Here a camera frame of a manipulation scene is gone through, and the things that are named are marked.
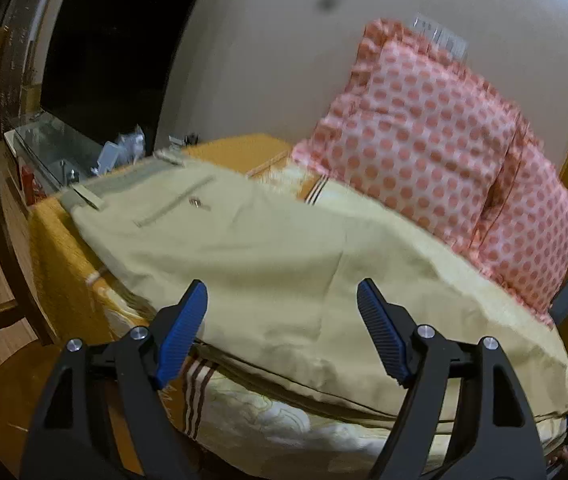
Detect beige khaki pants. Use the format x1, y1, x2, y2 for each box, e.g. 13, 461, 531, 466
60, 159, 568, 426

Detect yellow floral bed sheet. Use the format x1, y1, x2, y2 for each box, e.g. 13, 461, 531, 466
29, 133, 568, 479

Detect pink polka dot pillow rear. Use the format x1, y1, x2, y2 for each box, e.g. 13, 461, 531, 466
353, 18, 568, 319

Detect pink polka dot pillow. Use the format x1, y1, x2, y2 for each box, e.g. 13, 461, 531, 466
293, 38, 519, 252
353, 18, 568, 319

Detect glass top side table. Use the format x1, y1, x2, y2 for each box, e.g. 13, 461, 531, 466
5, 112, 146, 196

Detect pink polka dot pillow front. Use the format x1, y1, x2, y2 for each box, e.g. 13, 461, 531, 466
293, 38, 519, 252

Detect dark television screen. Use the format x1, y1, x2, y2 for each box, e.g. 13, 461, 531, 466
41, 0, 197, 145

